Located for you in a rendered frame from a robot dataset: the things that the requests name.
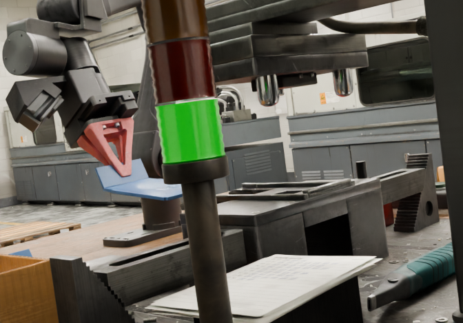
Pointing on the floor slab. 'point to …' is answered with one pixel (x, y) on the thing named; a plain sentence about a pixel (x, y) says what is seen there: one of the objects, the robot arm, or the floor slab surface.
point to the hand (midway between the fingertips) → (123, 171)
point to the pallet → (10, 234)
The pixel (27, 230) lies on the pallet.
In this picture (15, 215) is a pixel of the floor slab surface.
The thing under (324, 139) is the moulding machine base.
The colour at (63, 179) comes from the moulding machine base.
